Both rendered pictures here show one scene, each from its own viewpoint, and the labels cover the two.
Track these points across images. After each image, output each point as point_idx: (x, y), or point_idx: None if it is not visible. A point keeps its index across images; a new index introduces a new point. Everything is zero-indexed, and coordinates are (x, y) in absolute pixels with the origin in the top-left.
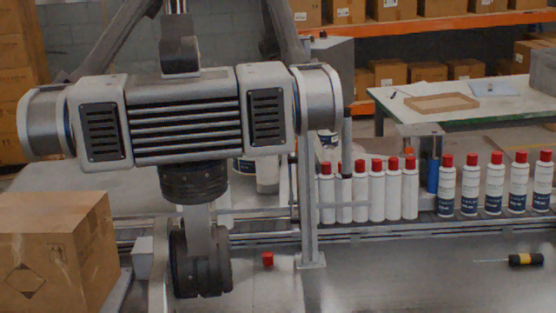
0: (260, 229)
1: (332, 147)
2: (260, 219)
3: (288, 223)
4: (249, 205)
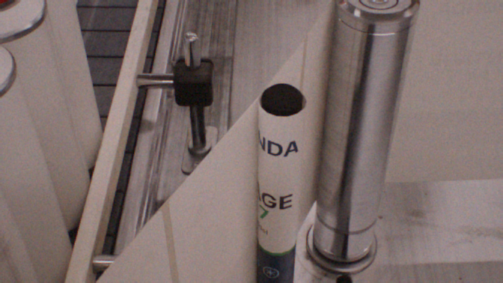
0: (88, 25)
1: (353, 8)
2: (168, 28)
3: (102, 90)
4: (281, 4)
